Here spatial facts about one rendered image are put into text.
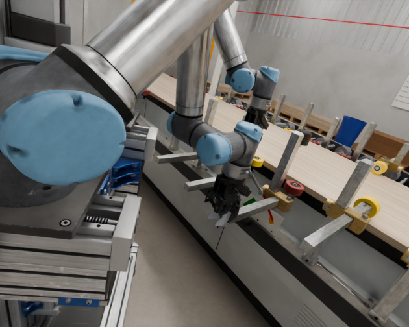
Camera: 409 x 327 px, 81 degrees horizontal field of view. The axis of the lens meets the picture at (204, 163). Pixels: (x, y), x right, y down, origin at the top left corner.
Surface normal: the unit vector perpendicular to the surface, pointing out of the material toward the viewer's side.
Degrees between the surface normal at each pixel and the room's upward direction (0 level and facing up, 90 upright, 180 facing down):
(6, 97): 52
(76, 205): 0
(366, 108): 90
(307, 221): 90
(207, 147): 90
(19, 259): 90
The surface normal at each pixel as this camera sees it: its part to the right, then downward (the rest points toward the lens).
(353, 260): -0.76, 0.10
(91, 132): 0.61, 0.55
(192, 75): 0.00, 0.55
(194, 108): 0.33, 0.55
